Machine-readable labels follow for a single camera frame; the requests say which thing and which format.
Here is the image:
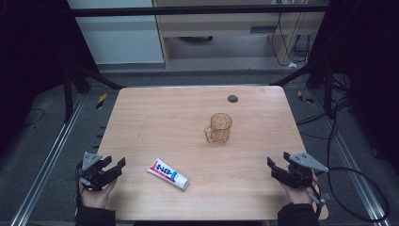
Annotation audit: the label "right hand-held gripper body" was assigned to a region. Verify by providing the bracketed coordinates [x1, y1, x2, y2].
[281, 152, 329, 189]

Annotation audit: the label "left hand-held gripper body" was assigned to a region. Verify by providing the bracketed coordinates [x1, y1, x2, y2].
[77, 152, 118, 192]

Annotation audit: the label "white toothpaste tube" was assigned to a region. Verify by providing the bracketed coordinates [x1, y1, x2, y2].
[147, 157, 190, 191]

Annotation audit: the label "clear glass mug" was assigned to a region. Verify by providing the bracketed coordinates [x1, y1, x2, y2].
[203, 112, 233, 145]

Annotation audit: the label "person's right hand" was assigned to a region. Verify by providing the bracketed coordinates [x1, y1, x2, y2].
[279, 173, 320, 206]

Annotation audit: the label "person's left hand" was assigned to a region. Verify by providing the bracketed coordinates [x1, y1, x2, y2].
[78, 178, 119, 210]

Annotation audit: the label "yellow black tape strip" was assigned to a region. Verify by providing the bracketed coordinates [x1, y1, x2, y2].
[95, 92, 108, 110]
[296, 89, 314, 105]

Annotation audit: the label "black curtain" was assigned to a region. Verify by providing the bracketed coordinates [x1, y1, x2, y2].
[309, 0, 399, 175]
[0, 0, 99, 153]

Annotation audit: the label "white cabinet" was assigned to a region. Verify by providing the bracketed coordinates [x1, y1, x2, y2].
[66, 0, 165, 65]

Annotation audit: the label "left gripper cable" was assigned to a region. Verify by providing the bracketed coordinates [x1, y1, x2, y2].
[72, 162, 83, 209]

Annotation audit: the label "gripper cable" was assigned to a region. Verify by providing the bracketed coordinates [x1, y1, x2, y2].
[307, 177, 332, 219]
[72, 162, 83, 209]

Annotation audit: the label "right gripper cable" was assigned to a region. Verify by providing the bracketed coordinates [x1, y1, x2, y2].
[307, 177, 332, 219]

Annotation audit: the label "black looped floor cable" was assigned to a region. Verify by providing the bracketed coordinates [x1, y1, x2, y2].
[325, 103, 391, 222]

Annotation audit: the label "aluminium floor rail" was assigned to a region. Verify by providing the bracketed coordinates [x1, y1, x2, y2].
[310, 90, 393, 226]
[8, 93, 88, 226]

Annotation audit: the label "black frame leg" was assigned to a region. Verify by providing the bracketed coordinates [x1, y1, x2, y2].
[269, 60, 336, 120]
[62, 59, 125, 124]

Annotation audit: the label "thin black floor cable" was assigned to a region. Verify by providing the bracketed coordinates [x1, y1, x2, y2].
[18, 107, 45, 128]

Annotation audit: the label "black cables under desk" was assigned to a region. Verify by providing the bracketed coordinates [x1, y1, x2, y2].
[270, 12, 312, 68]

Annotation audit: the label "black horizontal frame bar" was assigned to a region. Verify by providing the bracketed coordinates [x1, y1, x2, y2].
[70, 4, 329, 19]

